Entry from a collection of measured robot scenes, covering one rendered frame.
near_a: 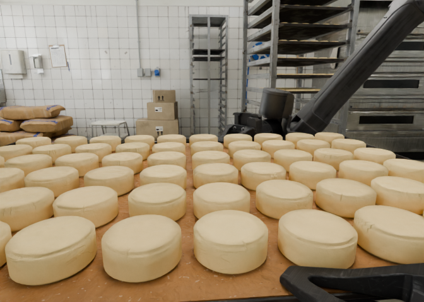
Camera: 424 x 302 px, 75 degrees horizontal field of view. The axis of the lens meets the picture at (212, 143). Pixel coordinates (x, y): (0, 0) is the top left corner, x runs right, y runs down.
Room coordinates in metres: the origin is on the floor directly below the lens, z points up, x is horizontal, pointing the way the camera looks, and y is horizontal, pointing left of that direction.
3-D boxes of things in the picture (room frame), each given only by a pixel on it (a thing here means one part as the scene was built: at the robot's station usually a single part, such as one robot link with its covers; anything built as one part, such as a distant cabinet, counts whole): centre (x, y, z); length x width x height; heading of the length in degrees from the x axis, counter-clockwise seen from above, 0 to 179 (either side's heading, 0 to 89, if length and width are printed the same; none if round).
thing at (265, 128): (0.60, -0.09, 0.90); 0.07 x 0.07 x 0.10; 50
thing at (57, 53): (4.32, 2.29, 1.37); 0.27 x 0.02 x 0.40; 92
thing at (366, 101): (3.86, -2.32, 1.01); 1.56 x 1.20 x 2.01; 92
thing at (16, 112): (3.73, 2.42, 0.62); 0.72 x 0.42 x 0.17; 98
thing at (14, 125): (3.72, 2.73, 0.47); 0.72 x 0.42 x 0.17; 2
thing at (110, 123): (4.01, 1.47, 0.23); 0.45 x 0.45 x 0.46; 84
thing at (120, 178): (0.28, 0.11, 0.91); 0.05 x 0.05 x 0.02
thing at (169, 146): (0.41, 0.07, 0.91); 0.05 x 0.05 x 0.02
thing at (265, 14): (1.87, -0.32, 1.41); 0.64 x 0.03 x 0.03; 8
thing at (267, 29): (1.87, -0.32, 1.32); 0.64 x 0.03 x 0.03; 8
